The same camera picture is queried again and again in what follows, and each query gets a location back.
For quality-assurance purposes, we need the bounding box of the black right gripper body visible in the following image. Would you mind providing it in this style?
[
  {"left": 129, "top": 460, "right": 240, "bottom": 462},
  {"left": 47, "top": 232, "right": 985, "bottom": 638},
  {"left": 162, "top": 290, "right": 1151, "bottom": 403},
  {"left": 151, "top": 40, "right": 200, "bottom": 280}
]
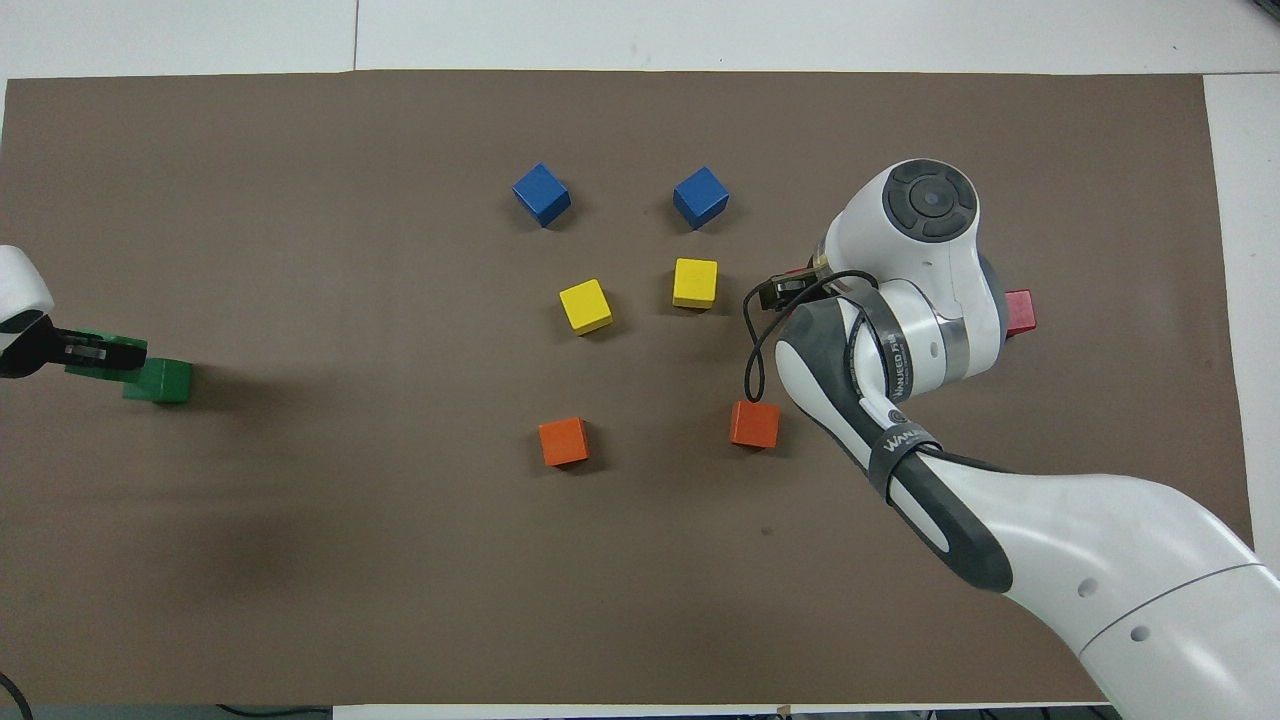
[{"left": 760, "top": 272, "right": 833, "bottom": 312}]

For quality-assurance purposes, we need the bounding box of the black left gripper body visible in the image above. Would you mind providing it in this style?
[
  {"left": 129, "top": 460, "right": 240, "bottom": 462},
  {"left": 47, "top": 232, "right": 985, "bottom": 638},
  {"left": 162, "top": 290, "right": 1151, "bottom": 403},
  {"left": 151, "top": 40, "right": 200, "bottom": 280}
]
[{"left": 0, "top": 312, "right": 66, "bottom": 379}]

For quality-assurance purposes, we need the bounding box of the green wooden cube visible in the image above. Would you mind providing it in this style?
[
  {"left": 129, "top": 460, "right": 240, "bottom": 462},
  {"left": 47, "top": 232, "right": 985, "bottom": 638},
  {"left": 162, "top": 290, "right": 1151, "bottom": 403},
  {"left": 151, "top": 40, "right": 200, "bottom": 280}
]
[
  {"left": 66, "top": 328, "right": 149, "bottom": 374},
  {"left": 123, "top": 358, "right": 193, "bottom": 405}
]

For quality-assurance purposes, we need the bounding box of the yellow wooden cube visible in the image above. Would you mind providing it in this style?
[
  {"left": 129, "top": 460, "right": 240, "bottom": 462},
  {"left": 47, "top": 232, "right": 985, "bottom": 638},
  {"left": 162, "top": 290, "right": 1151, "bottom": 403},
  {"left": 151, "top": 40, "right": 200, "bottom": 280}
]
[
  {"left": 558, "top": 279, "right": 614, "bottom": 336},
  {"left": 672, "top": 258, "right": 719, "bottom": 310}
]

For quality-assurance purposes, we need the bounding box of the blue wooden cube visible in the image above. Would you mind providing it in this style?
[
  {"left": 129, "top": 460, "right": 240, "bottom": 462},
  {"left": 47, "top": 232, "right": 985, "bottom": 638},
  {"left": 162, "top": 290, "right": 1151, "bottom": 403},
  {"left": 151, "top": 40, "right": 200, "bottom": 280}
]
[
  {"left": 512, "top": 163, "right": 572, "bottom": 228},
  {"left": 672, "top": 166, "right": 730, "bottom": 231}
]

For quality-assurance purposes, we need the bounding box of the orange wooden cube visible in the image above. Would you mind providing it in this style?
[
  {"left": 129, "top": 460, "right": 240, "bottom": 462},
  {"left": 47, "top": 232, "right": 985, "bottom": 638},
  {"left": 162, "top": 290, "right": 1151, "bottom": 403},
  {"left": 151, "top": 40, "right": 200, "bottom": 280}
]
[
  {"left": 538, "top": 417, "right": 590, "bottom": 468},
  {"left": 729, "top": 401, "right": 781, "bottom": 449}
]

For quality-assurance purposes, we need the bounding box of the brown paper mat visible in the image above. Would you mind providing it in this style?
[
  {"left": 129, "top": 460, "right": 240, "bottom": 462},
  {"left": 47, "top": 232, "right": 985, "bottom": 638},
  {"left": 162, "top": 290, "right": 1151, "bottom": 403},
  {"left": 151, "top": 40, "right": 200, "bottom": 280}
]
[{"left": 0, "top": 68, "right": 1256, "bottom": 709}]

